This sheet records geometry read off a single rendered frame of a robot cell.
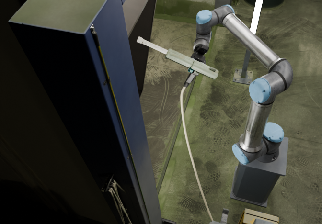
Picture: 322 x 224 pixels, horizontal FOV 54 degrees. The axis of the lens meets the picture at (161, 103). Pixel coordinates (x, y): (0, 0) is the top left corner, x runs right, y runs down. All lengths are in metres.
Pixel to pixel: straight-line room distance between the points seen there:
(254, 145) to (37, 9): 1.58
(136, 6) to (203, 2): 2.34
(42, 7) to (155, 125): 2.53
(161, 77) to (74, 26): 2.92
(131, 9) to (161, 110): 1.67
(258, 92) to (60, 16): 1.15
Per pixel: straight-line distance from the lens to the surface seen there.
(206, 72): 1.77
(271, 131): 2.17
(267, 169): 2.34
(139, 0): 1.86
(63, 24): 0.69
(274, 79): 1.65
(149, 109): 3.30
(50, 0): 0.77
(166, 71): 3.62
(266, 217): 1.23
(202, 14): 1.94
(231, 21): 1.94
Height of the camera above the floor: 2.69
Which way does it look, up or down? 53 degrees down
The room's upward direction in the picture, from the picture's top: 6 degrees counter-clockwise
